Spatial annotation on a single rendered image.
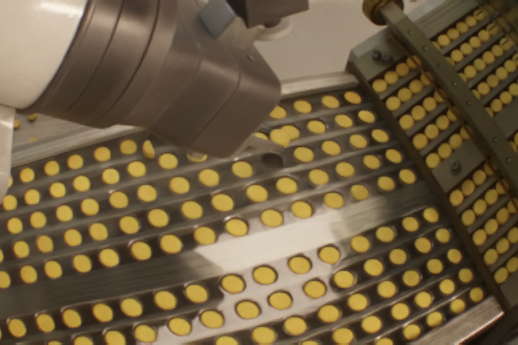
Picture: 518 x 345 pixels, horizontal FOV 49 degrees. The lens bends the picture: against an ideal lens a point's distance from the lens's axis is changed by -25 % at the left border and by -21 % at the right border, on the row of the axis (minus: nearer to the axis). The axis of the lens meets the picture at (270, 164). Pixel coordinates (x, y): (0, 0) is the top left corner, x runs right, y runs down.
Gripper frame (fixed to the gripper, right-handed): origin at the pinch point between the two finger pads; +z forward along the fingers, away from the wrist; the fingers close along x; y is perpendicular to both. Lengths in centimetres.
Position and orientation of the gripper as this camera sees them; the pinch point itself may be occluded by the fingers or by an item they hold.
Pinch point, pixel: (276, 139)
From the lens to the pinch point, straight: 38.4
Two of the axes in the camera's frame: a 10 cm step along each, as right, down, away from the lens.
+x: -4.4, -7.2, 5.3
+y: 6.3, -6.7, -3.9
